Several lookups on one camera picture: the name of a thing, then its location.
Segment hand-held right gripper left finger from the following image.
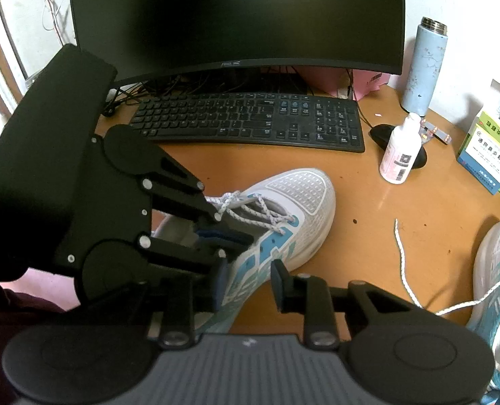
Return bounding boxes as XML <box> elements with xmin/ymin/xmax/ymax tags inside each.
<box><xmin>85</xmin><ymin>258</ymin><xmax>229</xmax><ymax>349</ymax></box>

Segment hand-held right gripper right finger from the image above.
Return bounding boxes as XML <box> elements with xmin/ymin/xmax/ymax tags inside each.
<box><xmin>272</xmin><ymin>261</ymin><xmax>423</xmax><ymax>350</ymax></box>

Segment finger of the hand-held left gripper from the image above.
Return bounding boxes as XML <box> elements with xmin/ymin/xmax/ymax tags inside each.
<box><xmin>138</xmin><ymin>225</ymin><xmax>255</xmax><ymax>279</ymax></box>
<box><xmin>142</xmin><ymin>145</ymin><xmax>227</xmax><ymax>225</ymax></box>

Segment black keyboard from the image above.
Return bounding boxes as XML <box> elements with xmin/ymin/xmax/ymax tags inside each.
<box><xmin>128</xmin><ymin>91</ymin><xmax>366</xmax><ymax>154</ymax></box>

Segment white pink plastic bottle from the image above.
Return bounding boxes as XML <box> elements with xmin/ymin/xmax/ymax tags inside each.
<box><xmin>379</xmin><ymin>112</ymin><xmax>423</xmax><ymax>185</ymax></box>

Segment black computer mouse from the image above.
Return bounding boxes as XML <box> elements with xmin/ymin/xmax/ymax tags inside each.
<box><xmin>368</xmin><ymin>124</ymin><xmax>428</xmax><ymax>170</ymax></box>

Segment pink box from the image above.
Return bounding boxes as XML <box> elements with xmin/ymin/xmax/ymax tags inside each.
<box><xmin>303</xmin><ymin>69</ymin><xmax>392</xmax><ymax>101</ymax></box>

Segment black computer monitor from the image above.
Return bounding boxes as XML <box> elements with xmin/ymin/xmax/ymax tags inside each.
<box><xmin>66</xmin><ymin>0</ymin><xmax>406</xmax><ymax>96</ymax></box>

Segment pill blister packs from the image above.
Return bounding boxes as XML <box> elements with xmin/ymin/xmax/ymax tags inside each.
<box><xmin>419</xmin><ymin>119</ymin><xmax>452</xmax><ymax>145</ymax></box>

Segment blue white medicine box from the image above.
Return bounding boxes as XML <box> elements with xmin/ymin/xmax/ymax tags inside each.
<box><xmin>456</xmin><ymin>124</ymin><xmax>500</xmax><ymax>196</ymax></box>

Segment light blue thermos bottle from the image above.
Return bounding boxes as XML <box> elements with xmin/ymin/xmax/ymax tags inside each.
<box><xmin>400</xmin><ymin>17</ymin><xmax>450</xmax><ymax>117</ymax></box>

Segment black cable bundle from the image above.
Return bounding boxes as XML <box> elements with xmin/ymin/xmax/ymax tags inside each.
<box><xmin>102</xmin><ymin>72</ymin><xmax>183</xmax><ymax>118</ymax></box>

